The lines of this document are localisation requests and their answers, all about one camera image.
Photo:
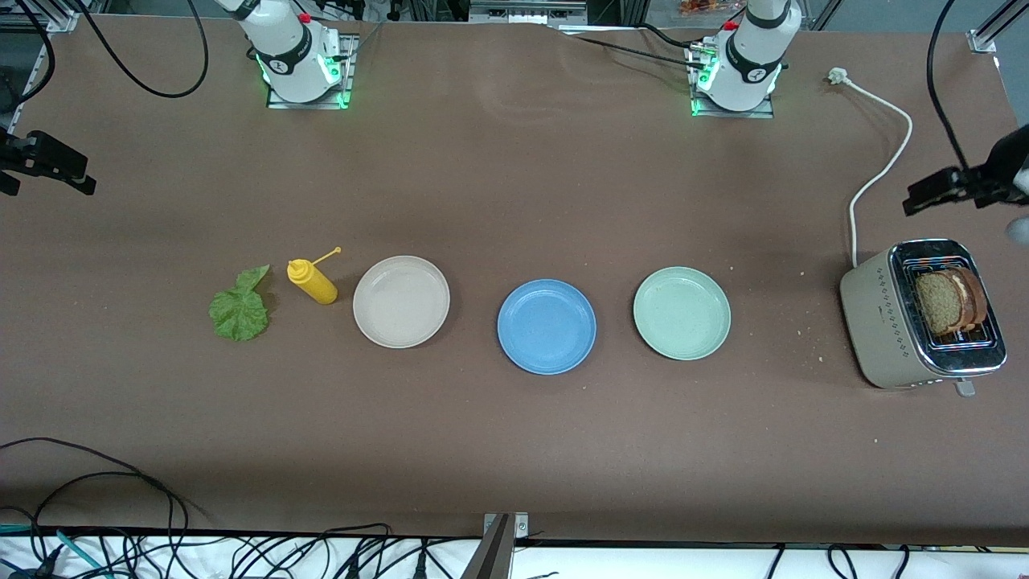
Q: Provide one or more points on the aluminium corner profile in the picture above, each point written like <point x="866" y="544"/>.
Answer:
<point x="985" y="39"/>

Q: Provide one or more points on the blue round plate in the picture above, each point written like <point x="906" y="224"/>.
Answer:
<point x="547" y="326"/>

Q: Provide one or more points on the green lettuce leaf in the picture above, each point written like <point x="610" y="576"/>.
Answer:
<point x="239" y="312"/>

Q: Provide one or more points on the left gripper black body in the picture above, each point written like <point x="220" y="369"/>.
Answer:
<point x="1006" y="167"/>

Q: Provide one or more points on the grey power strip box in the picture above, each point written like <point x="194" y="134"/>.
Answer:
<point x="526" y="11"/>

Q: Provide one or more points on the green round plate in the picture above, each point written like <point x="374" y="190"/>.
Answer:
<point x="682" y="314"/>

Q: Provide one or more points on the metal table edge bracket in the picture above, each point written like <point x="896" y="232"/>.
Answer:
<point x="498" y="551"/>

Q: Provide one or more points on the square brown bread slice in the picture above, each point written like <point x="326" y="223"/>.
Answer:
<point x="939" y="305"/>

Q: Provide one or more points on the aluminium frame profile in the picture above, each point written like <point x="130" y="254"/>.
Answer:
<point x="40" y="22"/>

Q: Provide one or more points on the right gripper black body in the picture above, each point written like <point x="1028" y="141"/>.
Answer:
<point x="10" y="151"/>

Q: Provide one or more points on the beige chrome toaster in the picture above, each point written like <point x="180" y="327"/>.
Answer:
<point x="876" y="322"/>

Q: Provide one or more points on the beige round plate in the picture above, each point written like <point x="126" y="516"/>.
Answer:
<point x="401" y="301"/>

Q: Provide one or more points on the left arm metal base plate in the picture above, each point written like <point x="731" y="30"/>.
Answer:
<point x="764" y="112"/>

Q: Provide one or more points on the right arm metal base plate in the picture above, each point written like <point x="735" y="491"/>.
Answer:
<point x="309" y="103"/>

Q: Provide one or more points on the orange packet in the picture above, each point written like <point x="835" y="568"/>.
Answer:
<point x="707" y="6"/>

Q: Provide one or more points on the yellow mustard squeeze bottle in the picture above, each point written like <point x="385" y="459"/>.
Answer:
<point x="315" y="283"/>

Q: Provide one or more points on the round-topped brown bread slice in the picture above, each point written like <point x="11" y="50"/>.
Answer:
<point x="977" y="296"/>

